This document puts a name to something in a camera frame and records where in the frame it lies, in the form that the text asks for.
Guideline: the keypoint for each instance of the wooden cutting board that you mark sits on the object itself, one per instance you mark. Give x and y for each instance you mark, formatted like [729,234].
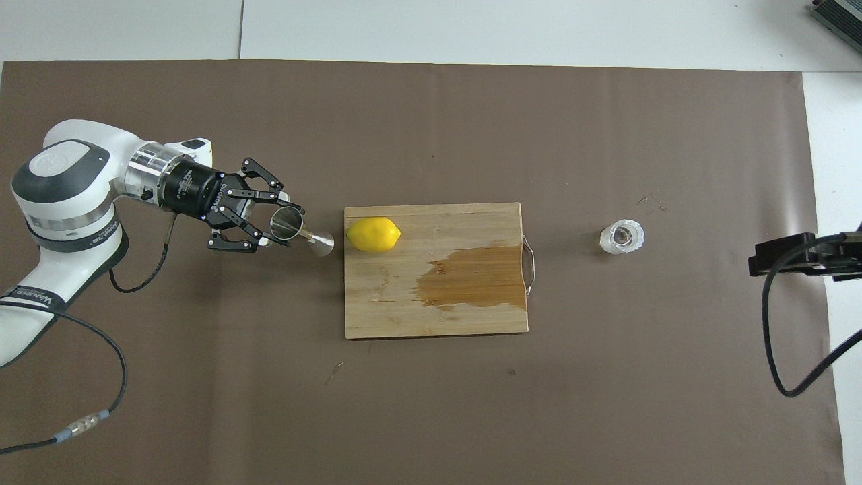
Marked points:
[404,303]

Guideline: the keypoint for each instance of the clear faceted glass cup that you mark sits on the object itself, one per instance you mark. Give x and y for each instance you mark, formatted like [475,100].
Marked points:
[623,237]

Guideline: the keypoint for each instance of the steel double jigger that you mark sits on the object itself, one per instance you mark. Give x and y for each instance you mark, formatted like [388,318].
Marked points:
[286,223]

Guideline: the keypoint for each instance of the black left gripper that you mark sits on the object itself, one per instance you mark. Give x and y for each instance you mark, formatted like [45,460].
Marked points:
[195,190]

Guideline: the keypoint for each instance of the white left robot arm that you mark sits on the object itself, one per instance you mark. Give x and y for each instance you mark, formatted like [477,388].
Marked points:
[67,202]

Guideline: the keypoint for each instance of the brown paper table mat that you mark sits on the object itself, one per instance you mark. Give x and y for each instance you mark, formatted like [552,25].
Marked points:
[404,417]

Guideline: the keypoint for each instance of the yellow lemon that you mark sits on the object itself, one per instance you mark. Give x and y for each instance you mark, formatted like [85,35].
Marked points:
[374,234]

